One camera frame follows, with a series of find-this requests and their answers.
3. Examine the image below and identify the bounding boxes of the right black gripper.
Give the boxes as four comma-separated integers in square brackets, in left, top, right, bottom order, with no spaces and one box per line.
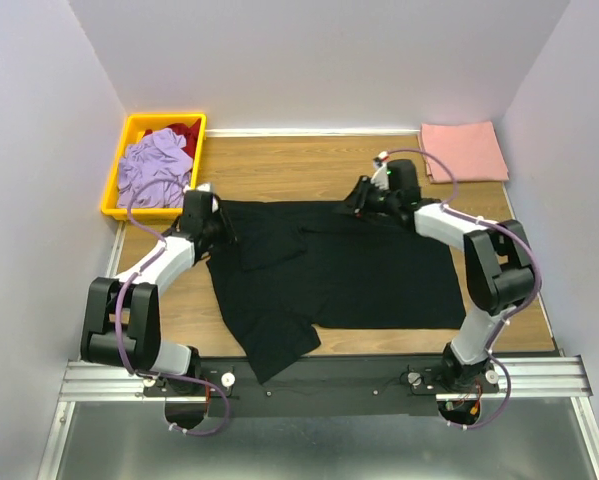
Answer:
[335,174,401,223]

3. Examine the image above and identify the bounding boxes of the black t shirt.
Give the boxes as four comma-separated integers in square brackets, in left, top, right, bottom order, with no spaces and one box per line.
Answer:
[207,201,465,383]

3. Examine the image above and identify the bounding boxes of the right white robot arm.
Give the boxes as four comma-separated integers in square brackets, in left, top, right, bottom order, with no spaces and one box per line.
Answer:
[337,156,542,392]

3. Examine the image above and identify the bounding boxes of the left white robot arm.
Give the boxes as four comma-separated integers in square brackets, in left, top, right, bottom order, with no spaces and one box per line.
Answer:
[80,189,235,395]

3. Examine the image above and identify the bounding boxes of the lavender t shirt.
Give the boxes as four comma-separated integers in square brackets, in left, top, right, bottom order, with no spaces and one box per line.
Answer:
[117,127,194,209]

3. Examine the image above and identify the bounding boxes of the folded pink t shirt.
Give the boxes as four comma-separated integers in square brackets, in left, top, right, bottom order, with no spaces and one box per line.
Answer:
[419,121,509,182]

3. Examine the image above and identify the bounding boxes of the red t shirt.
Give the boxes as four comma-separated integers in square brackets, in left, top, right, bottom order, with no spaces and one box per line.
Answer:
[168,120,201,160]

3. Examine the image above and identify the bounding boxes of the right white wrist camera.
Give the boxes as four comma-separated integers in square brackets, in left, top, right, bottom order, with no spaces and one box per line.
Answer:
[371,151,389,190]

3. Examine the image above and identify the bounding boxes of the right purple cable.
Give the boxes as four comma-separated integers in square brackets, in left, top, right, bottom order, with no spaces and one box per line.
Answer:
[378,148,544,432]

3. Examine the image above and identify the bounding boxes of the purple cable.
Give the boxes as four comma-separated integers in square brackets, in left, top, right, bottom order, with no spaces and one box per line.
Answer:
[113,179,231,437]
[378,148,544,432]

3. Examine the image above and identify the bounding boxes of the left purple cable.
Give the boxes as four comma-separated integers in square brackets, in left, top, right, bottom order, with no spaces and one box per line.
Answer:
[113,179,231,437]

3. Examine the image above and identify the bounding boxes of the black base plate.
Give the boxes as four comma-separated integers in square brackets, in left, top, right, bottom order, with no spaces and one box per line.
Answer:
[143,354,505,430]

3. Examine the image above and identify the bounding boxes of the aluminium frame rail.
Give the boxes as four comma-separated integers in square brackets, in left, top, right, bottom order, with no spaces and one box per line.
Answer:
[36,224,599,480]

